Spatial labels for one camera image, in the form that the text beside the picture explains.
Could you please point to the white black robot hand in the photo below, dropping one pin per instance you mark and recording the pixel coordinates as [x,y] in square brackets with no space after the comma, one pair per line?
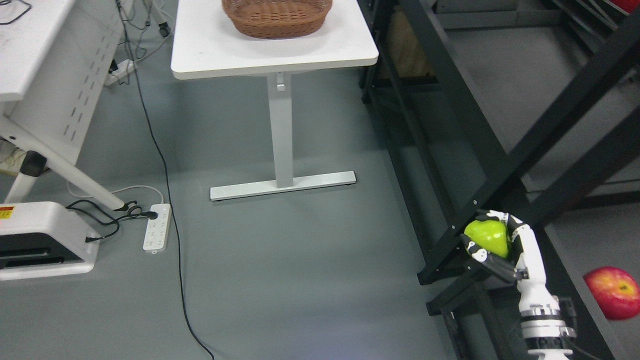
[524,266]

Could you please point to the green apple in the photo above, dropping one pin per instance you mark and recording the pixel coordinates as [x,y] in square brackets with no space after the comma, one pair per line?
[491,234]

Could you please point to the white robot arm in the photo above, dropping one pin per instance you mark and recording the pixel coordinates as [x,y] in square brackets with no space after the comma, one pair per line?
[549,334]

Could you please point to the red apple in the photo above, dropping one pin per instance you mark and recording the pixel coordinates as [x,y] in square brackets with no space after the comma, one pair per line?
[615,291]

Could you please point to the black metal shelf rack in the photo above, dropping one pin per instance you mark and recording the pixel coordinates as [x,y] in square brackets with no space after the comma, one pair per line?
[529,107]

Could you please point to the red toy on shelf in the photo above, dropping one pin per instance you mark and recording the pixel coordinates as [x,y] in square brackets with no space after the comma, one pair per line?
[628,6]

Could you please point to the brown wicker basket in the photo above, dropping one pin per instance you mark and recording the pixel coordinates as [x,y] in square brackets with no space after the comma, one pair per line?
[277,19]

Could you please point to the white floor power strip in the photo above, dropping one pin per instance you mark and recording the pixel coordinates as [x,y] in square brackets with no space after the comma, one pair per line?
[157,229]

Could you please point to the white machine with warning label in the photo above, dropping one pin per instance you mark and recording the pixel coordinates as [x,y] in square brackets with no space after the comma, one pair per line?
[44,239]

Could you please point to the white folding desk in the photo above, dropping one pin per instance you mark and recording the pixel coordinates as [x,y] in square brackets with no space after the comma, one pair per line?
[55,55]

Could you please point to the white pedestal table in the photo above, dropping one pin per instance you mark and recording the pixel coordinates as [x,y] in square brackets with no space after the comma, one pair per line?
[206,45]

